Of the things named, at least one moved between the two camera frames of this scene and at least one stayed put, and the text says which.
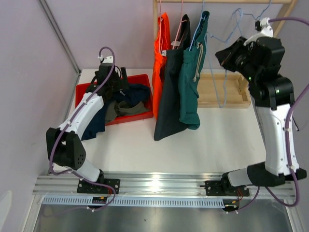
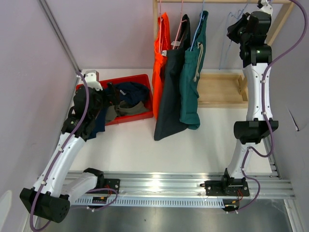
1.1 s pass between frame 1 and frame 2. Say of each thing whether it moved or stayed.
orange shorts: stayed
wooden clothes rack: stayed
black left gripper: moved
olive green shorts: stayed
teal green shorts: stayed
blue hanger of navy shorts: moved
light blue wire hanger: moved
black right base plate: stayed
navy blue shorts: stayed
